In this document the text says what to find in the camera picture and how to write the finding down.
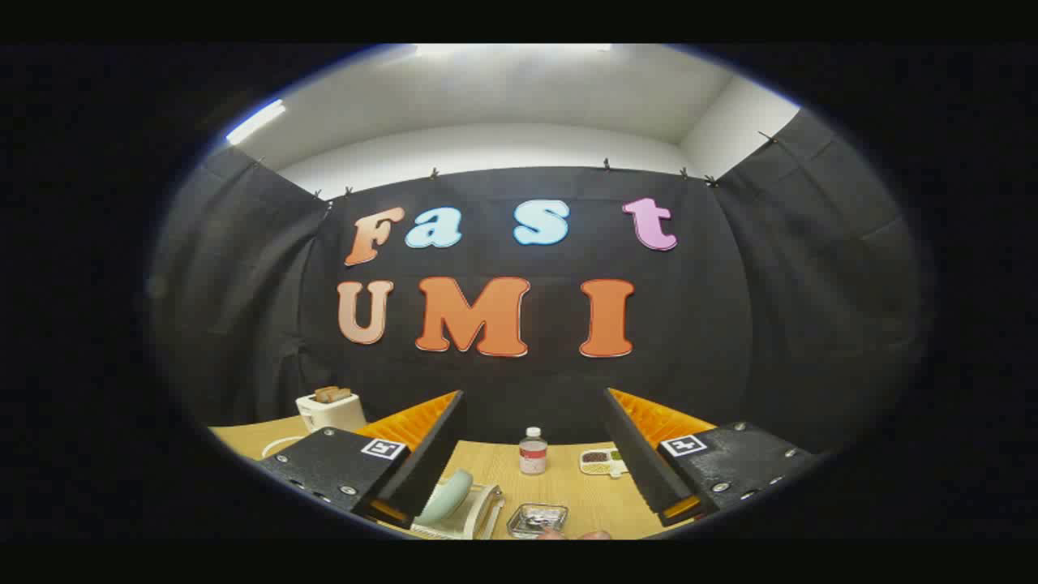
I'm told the cream toaster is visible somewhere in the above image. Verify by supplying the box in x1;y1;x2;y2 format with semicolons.
295;391;367;433

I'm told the silver wire basket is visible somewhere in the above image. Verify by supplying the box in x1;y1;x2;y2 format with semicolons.
507;503;568;540

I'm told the pale green plate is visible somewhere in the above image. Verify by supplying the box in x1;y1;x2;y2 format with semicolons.
418;469;475;524

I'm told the white divided tray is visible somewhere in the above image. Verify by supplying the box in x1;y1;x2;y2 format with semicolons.
579;448;629;479

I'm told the clear bottle with red label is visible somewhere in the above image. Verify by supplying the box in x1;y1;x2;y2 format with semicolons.
519;427;548;476

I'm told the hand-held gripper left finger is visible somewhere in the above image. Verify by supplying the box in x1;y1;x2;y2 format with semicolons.
258;389;469;528

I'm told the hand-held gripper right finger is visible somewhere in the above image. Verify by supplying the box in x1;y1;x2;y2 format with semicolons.
601;387;818;528

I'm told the black backdrop cloth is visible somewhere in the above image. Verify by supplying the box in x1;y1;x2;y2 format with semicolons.
150;109;929;487

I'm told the white wire dish rack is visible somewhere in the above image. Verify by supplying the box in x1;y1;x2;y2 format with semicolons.
261;436;505;540

